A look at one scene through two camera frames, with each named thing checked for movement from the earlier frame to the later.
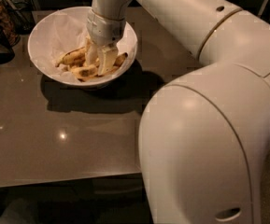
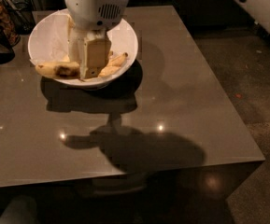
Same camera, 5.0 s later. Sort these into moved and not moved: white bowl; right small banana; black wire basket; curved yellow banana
Moved: curved yellow banana
Not moved: right small banana; black wire basket; white bowl
